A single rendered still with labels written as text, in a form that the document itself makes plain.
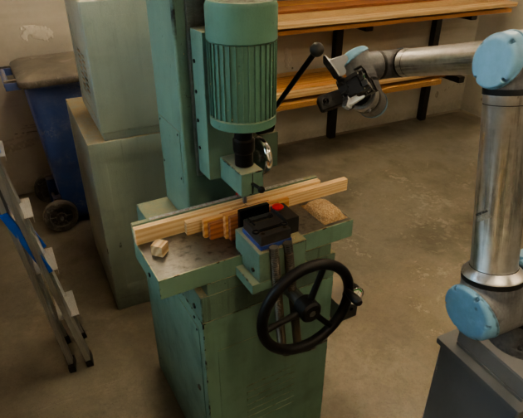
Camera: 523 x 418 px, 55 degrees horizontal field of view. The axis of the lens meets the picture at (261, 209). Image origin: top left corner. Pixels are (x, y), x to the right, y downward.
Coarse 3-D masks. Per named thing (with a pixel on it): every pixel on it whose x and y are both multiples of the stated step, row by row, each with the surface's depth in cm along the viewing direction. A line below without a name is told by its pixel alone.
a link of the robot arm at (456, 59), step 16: (400, 48) 160; (416, 48) 152; (432, 48) 145; (448, 48) 139; (464, 48) 133; (400, 64) 155; (416, 64) 149; (432, 64) 144; (448, 64) 138; (464, 64) 133
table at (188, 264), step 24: (312, 216) 149; (168, 240) 139; (192, 240) 139; (216, 240) 139; (312, 240) 144; (336, 240) 149; (144, 264) 133; (168, 264) 129; (192, 264) 129; (216, 264) 130; (240, 264) 134; (168, 288) 126; (192, 288) 130; (264, 288) 129
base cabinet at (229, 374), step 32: (320, 288) 155; (160, 320) 188; (192, 320) 145; (224, 320) 141; (256, 320) 147; (160, 352) 205; (192, 352) 155; (224, 352) 146; (256, 352) 154; (320, 352) 171; (192, 384) 167; (224, 384) 153; (256, 384) 160; (288, 384) 169; (320, 384) 180; (192, 416) 180; (224, 416) 160; (256, 416) 169; (288, 416) 178
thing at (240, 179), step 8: (224, 160) 144; (232, 160) 143; (224, 168) 145; (232, 168) 139; (240, 168) 139; (248, 168) 139; (256, 168) 139; (224, 176) 146; (232, 176) 141; (240, 176) 136; (248, 176) 137; (256, 176) 138; (232, 184) 142; (240, 184) 137; (248, 184) 138; (240, 192) 139; (248, 192) 139; (256, 192) 141
